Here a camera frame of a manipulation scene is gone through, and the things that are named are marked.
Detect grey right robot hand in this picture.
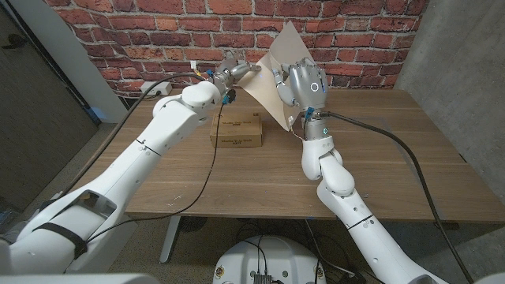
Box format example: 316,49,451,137
271,57,329,116

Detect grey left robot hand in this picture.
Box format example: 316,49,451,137
207,58,263,95

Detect thin beige paper folder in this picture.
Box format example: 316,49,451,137
238,20,316,132

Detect brown cardboard packing box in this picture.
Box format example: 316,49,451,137
209,112,264,149

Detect red brick print backdrop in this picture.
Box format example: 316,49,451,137
43,0,430,99

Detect white power strip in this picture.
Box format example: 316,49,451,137
140,80,174,96

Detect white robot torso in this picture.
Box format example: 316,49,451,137
212,235,327,284

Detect grey metal table leg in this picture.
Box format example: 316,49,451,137
159,215,182,264

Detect dark wooden door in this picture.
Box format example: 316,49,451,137
0,0,99,212

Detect white robot chest cover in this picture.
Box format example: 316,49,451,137
0,273,161,284

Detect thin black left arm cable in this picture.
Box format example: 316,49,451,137
84,101,229,244

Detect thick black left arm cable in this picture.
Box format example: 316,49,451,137
58,73,208,198

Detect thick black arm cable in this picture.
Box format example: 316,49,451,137
321,111,474,284
58,73,208,198

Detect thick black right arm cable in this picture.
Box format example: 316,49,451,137
321,111,474,284

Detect black floor cable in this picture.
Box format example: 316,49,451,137
236,219,356,284

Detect black door handle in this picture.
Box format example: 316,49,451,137
1,33,28,50

